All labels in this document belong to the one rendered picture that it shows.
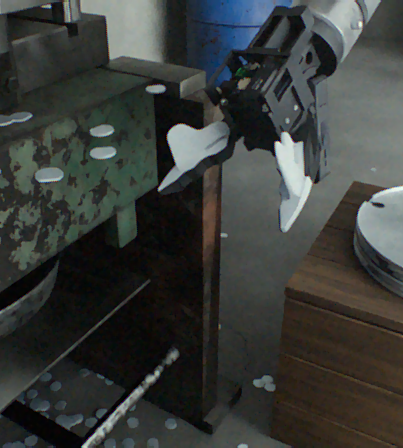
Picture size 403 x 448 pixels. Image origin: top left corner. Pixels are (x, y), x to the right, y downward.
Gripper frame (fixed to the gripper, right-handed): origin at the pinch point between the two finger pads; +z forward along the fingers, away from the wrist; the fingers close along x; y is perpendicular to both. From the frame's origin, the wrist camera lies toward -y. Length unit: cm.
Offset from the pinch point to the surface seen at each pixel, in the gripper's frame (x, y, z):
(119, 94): -18.4, 4.3, -8.8
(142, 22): -193, -94, -128
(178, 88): -17.4, -1.2, -15.1
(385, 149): -56, -126, -99
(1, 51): -21.5, 16.1, -3.2
